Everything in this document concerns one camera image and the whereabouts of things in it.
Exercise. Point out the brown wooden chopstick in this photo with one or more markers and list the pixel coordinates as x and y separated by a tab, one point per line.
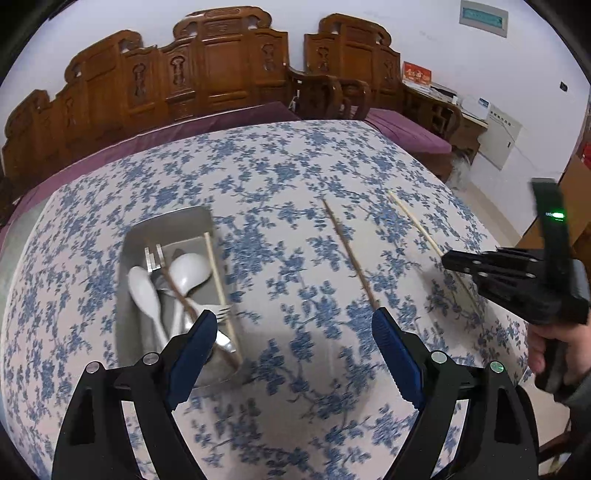
351	256
180	297

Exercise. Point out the rectangular metal tray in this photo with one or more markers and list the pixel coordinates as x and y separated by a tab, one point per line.
184	226

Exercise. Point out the blue floral tablecloth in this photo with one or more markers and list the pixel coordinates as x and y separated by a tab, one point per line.
295	184

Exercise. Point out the long carved wooden sofa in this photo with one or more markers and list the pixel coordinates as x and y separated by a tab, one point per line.
138	83

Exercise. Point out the short carved wooden sofa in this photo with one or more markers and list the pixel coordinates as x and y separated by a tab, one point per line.
355	60

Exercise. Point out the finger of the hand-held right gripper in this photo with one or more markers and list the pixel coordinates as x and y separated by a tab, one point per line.
485	264
517	293

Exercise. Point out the short purple seat cushion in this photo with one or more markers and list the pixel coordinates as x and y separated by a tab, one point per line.
411	134

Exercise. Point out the metal fork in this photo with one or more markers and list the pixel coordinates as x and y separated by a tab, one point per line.
159	257
148	258

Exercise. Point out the long purple seat cushion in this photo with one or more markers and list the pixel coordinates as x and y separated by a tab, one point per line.
184	131

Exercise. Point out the cream chopstick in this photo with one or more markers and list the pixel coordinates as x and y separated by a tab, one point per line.
415	221
217	286

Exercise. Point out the white electrical panel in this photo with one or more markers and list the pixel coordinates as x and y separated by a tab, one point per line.
501	141

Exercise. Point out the white soup spoon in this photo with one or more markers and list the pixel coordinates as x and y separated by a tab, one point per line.
141	286

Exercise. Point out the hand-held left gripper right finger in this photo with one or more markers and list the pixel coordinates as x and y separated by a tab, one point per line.
397	360

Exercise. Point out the white box with blue label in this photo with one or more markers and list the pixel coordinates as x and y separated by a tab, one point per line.
474	107

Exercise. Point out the framed wall panel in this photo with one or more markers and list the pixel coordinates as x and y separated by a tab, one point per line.
484	17

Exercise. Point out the white paper stack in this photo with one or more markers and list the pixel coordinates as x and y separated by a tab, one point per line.
444	91

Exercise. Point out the white plastic fork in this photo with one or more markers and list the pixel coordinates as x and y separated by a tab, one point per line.
223	314

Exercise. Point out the wooden armchair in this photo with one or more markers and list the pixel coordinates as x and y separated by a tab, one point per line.
438	115

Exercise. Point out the person's right hand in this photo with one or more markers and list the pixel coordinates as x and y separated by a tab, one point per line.
577	355

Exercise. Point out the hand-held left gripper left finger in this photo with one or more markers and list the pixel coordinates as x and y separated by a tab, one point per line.
194	360

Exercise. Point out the wide white plastic spoon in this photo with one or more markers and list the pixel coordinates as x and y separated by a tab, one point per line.
191	272

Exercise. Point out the red printed box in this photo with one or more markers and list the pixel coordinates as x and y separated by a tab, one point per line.
417	72

